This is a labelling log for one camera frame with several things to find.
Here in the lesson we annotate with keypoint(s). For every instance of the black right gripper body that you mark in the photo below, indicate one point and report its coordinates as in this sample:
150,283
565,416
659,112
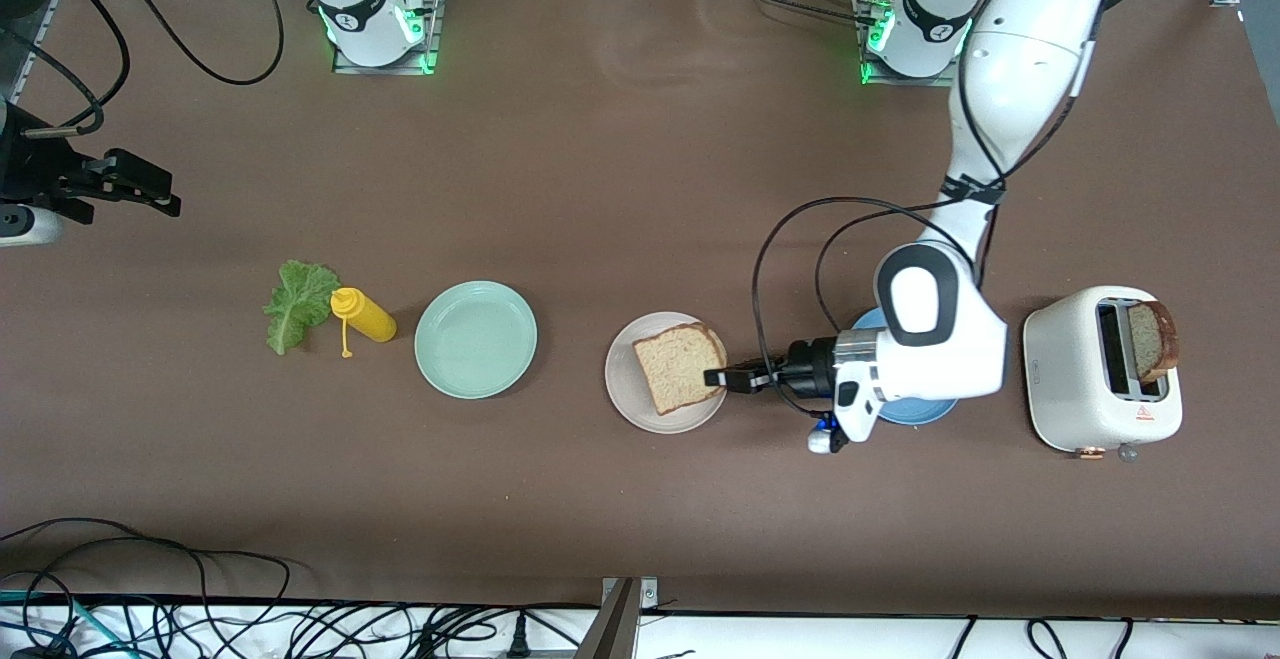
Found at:
28,171

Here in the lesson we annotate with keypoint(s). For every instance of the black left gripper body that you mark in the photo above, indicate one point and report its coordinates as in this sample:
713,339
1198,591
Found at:
808,367

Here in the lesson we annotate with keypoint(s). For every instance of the light bread slice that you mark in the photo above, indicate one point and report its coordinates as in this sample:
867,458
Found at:
680,369

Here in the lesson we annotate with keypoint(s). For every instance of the green lettuce leaf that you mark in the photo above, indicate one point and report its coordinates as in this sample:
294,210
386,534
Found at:
295,304

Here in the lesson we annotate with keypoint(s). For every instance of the yellow squeeze bottle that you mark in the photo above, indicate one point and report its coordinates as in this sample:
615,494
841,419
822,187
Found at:
368,317

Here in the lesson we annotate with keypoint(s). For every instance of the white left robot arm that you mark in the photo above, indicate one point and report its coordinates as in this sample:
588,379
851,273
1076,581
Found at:
1020,69

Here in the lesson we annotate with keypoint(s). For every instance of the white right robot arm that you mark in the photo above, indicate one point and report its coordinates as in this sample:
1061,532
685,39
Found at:
360,9

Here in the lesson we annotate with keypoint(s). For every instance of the beige plate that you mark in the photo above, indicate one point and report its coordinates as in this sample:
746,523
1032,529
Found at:
630,394

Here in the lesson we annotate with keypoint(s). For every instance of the blue plate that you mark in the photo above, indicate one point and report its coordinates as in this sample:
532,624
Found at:
915,411

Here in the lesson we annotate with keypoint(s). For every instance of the mint green plate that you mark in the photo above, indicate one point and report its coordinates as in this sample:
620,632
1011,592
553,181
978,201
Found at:
475,339

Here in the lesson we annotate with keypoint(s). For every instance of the white toaster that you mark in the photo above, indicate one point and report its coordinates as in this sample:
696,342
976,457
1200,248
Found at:
1065,369

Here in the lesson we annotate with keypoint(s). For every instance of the black power plug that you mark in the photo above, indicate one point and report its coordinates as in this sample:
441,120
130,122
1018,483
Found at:
519,639

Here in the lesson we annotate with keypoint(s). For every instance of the dark crust bread slice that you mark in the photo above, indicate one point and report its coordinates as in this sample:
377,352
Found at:
1150,339

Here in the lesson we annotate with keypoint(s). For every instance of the small metal bracket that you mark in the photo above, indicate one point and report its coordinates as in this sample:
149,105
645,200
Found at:
648,594

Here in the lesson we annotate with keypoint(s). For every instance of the grey metal post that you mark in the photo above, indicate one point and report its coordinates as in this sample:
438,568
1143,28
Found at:
612,629

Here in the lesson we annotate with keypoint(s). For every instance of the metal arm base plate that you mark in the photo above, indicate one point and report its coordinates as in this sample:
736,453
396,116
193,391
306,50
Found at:
870,74
432,39

